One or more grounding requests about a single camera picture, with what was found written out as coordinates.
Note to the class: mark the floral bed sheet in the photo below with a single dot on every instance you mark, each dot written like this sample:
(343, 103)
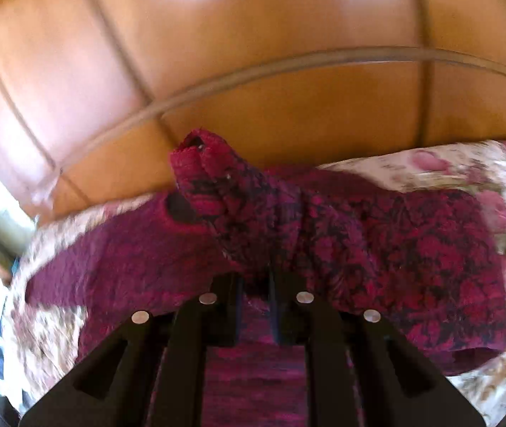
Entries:
(457, 164)

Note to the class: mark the wooden wardrobe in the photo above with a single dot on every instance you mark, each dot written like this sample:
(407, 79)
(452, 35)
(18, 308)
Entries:
(253, 31)

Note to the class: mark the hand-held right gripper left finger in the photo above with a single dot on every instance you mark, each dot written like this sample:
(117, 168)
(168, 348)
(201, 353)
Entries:
(224, 316)

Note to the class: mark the red black floral garment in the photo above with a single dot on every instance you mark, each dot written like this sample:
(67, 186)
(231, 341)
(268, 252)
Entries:
(368, 240)

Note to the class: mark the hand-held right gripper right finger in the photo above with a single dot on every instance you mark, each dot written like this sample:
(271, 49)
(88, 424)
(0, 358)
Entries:
(286, 316)

